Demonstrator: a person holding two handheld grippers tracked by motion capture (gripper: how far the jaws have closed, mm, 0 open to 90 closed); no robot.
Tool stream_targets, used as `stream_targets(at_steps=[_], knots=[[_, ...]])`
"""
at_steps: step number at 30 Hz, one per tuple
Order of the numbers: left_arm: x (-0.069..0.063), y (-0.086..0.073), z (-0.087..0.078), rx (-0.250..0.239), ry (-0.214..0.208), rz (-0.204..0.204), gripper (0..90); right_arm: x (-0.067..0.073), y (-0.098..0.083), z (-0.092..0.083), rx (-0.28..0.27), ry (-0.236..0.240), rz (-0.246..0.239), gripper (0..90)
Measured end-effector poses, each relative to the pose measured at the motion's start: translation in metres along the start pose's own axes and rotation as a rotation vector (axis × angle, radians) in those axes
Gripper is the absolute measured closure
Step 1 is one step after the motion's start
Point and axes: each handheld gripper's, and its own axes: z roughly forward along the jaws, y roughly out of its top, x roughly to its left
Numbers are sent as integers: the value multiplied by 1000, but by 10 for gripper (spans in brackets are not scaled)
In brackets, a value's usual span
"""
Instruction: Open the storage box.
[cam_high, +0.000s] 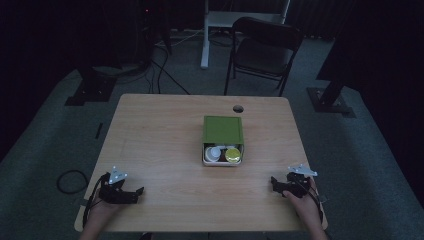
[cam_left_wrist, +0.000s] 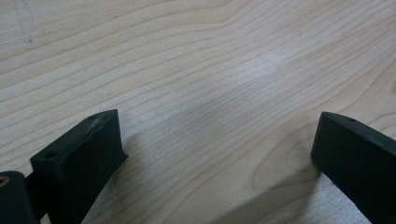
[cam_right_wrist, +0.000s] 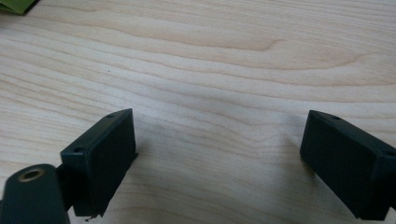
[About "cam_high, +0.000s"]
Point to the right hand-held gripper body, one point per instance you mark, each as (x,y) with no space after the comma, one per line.
(296,185)

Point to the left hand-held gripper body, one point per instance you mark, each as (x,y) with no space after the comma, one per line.
(113,193)

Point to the yellow-lidded coffee capsule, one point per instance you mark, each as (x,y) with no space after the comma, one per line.
(232,155)

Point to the white drawer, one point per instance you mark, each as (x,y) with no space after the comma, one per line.
(220,163)

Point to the person's left hand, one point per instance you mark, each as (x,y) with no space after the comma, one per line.
(101,210)

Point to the person's right hand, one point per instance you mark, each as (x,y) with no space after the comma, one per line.
(308,210)

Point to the small white capsule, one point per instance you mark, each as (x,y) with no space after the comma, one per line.
(221,146)
(231,147)

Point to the small black strip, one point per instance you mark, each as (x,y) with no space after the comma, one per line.
(99,130)

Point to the large white capsule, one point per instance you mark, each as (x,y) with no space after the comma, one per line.
(212,153)

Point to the green box cover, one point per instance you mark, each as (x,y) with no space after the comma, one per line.
(222,129)

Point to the black stand with base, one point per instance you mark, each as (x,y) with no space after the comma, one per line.
(91,88)
(330,100)

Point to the black folding chair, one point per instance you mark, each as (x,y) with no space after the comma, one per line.
(265,50)

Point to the dark equipment rack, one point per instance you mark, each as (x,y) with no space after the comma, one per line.
(146,30)

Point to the white desk frame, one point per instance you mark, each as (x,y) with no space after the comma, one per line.
(206,40)

